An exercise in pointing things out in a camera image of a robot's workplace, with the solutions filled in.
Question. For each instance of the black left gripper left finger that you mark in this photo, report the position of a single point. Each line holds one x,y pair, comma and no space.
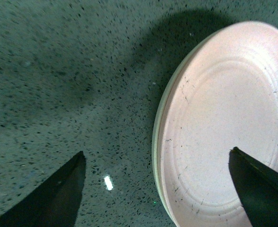
55,202

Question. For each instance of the cream white plate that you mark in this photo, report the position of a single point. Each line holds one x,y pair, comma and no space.
158,118

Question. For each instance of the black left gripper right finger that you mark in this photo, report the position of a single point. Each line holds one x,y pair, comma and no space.
257,187

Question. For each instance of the pink plate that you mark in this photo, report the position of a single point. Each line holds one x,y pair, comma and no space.
226,96

